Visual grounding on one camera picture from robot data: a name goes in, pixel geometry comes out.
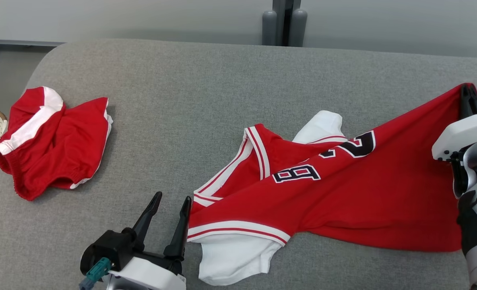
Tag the grey cylindrical post foot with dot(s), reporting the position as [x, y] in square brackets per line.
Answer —
[298, 28]
[269, 28]

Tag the red shorts with white stripe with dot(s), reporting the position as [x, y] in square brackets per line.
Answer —
[61, 153]

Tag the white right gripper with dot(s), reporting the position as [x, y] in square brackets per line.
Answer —
[463, 135]

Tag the grey aluminium post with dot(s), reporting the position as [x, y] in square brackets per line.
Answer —
[279, 20]

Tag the red basketball jersey white sleeves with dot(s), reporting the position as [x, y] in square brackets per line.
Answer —
[363, 201]

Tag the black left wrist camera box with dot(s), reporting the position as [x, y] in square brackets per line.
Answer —
[105, 245]

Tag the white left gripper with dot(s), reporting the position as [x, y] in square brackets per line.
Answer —
[153, 276]

